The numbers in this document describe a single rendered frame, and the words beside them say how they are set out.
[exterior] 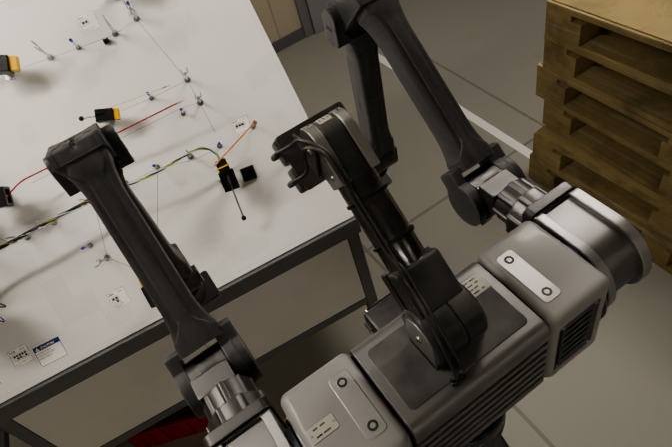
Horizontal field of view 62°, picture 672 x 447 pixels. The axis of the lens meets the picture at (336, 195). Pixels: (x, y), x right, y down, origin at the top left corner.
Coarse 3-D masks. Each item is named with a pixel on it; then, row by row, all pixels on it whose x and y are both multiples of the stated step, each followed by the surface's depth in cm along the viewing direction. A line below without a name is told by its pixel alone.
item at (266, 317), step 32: (320, 256) 176; (352, 256) 184; (256, 288) 172; (288, 288) 179; (320, 288) 187; (352, 288) 195; (256, 320) 182; (288, 320) 189; (320, 320) 198; (256, 352) 192
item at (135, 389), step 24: (168, 336) 167; (144, 360) 169; (96, 384) 166; (120, 384) 170; (144, 384) 176; (168, 384) 181; (48, 408) 163; (72, 408) 167; (96, 408) 172; (120, 408) 177; (144, 408) 183; (48, 432) 169; (72, 432) 174; (96, 432) 179; (120, 432) 185
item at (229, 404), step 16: (224, 384) 71; (240, 384) 71; (208, 400) 70; (224, 400) 69; (240, 400) 68; (256, 400) 65; (208, 416) 71; (224, 416) 67; (240, 416) 64; (208, 432) 68; (224, 432) 64
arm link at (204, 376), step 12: (216, 348) 77; (192, 360) 77; (204, 360) 76; (216, 360) 75; (228, 360) 76; (192, 372) 75; (204, 372) 73; (216, 372) 73; (228, 372) 73; (192, 384) 72; (204, 384) 72; (204, 396) 71
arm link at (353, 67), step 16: (336, 16) 93; (336, 32) 94; (352, 32) 98; (352, 48) 99; (368, 48) 100; (352, 64) 103; (368, 64) 102; (352, 80) 108; (368, 80) 105; (368, 96) 107; (368, 112) 110; (384, 112) 113; (368, 128) 114; (384, 128) 115; (384, 144) 118; (384, 160) 122
